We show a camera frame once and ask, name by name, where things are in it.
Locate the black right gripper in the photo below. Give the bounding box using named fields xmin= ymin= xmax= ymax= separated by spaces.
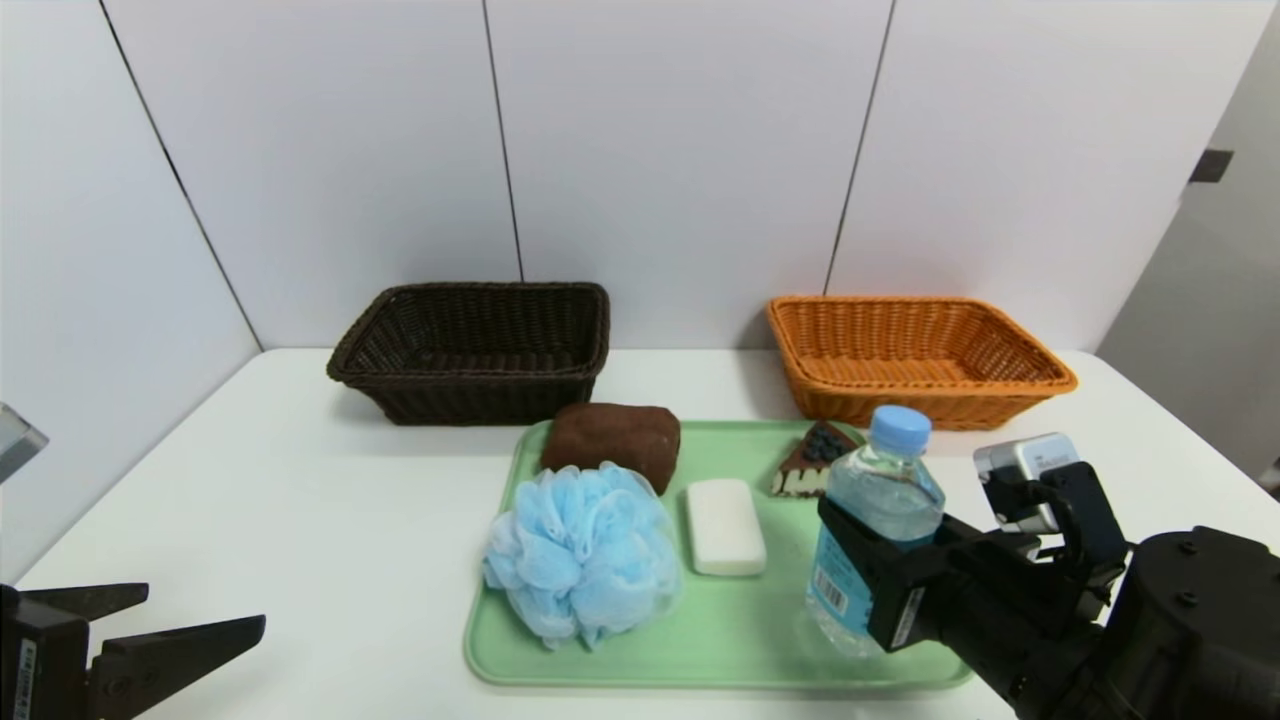
xmin=817 ymin=496 xmax=1078 ymax=690

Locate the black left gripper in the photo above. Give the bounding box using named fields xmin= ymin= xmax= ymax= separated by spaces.
xmin=1 ymin=581 xmax=267 ymax=720

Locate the clear water bottle blue cap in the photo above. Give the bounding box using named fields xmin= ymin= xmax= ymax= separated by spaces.
xmin=805 ymin=404 xmax=947 ymax=658

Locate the chocolate blueberry cake slice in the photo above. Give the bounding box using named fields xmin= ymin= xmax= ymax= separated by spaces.
xmin=770 ymin=421 xmax=863 ymax=499

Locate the white soap bar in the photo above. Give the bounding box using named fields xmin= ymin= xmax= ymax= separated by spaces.
xmin=685 ymin=478 xmax=768 ymax=577

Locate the light blue mesh bath loofah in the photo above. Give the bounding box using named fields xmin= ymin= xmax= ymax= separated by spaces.
xmin=482 ymin=461 xmax=684 ymax=651

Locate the orange wicker basket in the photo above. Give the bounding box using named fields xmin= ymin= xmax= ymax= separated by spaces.
xmin=766 ymin=295 xmax=1079 ymax=432

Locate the dark brown wicker basket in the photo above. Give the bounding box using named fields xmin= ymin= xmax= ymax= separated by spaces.
xmin=326 ymin=282 xmax=611 ymax=427

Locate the light green plastic tray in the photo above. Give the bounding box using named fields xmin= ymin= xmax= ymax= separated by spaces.
xmin=463 ymin=419 xmax=973 ymax=691

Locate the brown bread loaf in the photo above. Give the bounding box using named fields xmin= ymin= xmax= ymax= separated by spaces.
xmin=540 ymin=402 xmax=682 ymax=496

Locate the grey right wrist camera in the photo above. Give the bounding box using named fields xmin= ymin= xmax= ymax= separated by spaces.
xmin=973 ymin=432 xmax=1131 ymax=591

